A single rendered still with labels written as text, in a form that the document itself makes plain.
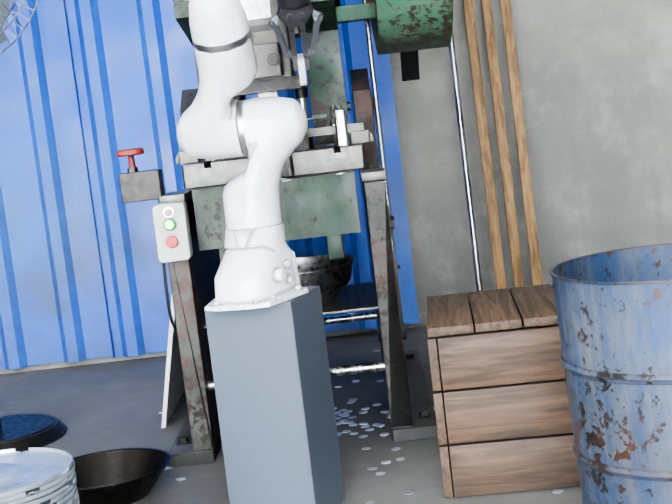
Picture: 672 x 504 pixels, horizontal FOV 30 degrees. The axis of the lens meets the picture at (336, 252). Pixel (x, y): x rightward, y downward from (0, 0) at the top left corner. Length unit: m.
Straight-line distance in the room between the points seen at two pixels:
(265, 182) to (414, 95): 2.01
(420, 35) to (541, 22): 1.39
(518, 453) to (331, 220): 0.79
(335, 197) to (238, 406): 0.72
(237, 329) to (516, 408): 0.57
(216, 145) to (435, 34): 0.85
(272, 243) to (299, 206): 0.58
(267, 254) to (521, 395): 0.58
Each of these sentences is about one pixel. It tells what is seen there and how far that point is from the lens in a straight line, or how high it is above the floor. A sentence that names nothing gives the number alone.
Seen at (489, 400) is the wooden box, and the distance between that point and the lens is 2.52.
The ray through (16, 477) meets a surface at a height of 0.28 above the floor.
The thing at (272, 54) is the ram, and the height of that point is 0.95.
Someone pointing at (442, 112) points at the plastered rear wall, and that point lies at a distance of 4.39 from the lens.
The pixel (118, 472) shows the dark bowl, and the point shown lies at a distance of 3.00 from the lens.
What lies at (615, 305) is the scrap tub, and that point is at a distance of 2.04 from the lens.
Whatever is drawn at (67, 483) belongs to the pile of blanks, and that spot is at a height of 0.25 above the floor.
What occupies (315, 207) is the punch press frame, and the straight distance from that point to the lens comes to 3.00.
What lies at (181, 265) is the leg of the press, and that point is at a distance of 2.98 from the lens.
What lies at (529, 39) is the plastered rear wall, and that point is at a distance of 4.42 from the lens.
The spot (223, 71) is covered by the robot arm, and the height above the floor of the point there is 0.89.
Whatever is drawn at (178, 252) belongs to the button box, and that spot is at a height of 0.51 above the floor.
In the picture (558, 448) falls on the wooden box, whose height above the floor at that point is 0.08.
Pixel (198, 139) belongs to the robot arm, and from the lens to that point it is 2.43.
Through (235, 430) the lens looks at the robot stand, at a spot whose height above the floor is 0.20.
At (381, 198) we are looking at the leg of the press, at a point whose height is 0.58.
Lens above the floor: 0.81
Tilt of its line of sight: 7 degrees down
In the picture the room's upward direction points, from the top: 7 degrees counter-clockwise
